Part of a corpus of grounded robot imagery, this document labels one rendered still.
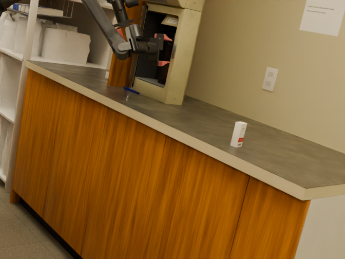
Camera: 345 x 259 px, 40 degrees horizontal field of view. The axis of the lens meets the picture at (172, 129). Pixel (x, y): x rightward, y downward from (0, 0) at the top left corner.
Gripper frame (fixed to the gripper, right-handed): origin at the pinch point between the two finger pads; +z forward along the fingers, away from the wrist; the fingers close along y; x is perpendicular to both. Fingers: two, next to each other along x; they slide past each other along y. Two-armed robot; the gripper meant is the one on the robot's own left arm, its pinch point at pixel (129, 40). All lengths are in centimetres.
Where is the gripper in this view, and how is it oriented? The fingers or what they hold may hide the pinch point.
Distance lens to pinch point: 235.1
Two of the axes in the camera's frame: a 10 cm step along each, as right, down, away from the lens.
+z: 2.9, 9.3, 2.2
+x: 1.5, 1.8, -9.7
